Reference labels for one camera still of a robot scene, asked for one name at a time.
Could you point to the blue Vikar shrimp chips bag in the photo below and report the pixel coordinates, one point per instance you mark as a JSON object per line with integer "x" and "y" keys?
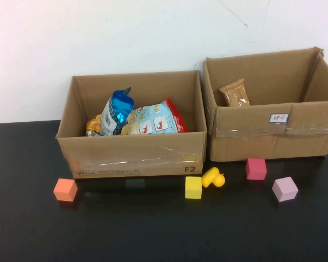
{"x": 117, "y": 109}

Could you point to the brown biscuit pack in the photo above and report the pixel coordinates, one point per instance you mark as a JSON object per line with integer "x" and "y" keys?
{"x": 235, "y": 94}

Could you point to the red and light-blue snack bag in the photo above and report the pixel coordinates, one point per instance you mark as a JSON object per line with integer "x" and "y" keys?
{"x": 158, "y": 122}

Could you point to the cardboard box with F2 print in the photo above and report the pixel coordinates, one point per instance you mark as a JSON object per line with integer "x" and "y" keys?
{"x": 125, "y": 158}

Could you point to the yellow foam cube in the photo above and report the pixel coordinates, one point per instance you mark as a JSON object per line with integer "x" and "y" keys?
{"x": 193, "y": 188}

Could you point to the yellow rubber duck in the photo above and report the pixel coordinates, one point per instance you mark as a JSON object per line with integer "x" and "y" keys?
{"x": 211, "y": 178}

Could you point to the cardboard box with white label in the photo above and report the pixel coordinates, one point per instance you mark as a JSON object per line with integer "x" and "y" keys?
{"x": 248, "y": 142}

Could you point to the pink foam cube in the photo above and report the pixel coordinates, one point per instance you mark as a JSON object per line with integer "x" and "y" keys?
{"x": 256, "y": 169}

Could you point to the orange foam cube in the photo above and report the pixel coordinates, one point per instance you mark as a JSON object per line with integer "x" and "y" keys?
{"x": 65, "y": 190}

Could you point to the white handwritten label sticker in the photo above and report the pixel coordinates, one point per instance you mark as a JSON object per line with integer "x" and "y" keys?
{"x": 278, "y": 118}

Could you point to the lilac foam cube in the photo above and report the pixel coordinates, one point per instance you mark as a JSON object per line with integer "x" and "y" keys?
{"x": 285, "y": 190}

